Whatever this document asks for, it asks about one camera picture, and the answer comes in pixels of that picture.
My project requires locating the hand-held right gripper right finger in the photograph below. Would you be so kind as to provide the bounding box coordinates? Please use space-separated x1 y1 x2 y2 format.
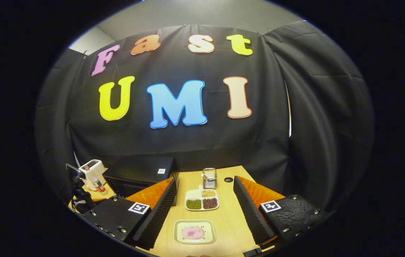
233 175 331 250

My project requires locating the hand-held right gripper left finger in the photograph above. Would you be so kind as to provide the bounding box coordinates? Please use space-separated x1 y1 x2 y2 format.
81 177 178 250

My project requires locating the cream square plate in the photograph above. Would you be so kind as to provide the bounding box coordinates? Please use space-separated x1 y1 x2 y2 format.
173 219 216 245

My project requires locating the pink ham slice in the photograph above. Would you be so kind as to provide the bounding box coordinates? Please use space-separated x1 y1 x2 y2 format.
182 226 205 240

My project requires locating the black electric oven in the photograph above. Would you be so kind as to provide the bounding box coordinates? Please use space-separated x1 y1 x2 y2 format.
102 155 179 206

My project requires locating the white toaster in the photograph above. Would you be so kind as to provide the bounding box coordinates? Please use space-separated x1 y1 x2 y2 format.
79 160 107 191

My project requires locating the white divided plate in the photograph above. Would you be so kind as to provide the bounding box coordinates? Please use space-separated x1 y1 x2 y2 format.
184 185 220 211

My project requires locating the metal wire holder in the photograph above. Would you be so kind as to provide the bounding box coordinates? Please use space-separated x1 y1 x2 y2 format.
202 168 218 190

